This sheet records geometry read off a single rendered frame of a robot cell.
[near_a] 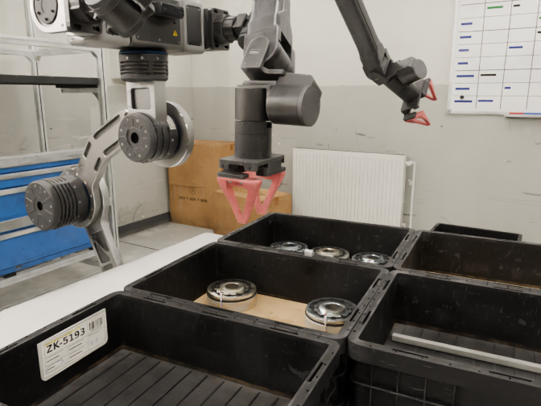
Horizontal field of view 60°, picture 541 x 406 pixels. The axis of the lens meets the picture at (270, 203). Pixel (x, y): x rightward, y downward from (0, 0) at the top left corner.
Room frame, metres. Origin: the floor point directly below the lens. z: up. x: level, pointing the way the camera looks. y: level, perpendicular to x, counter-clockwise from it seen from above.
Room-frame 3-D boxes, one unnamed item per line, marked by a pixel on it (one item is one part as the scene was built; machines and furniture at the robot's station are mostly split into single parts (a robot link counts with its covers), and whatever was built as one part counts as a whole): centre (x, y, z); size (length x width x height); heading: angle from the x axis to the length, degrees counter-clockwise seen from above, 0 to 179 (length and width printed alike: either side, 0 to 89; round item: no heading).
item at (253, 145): (0.72, 0.03, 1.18); 0.10 x 0.07 x 0.07; 154
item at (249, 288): (0.91, 0.08, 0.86); 0.10 x 0.10 x 0.01
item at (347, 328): (0.79, 0.02, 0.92); 0.40 x 0.30 x 0.02; 64
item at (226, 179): (0.71, 0.04, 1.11); 0.07 x 0.07 x 0.09; 64
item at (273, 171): (0.74, 0.02, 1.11); 0.07 x 0.07 x 0.09; 64
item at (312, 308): (0.81, -0.12, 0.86); 0.10 x 0.10 x 0.01
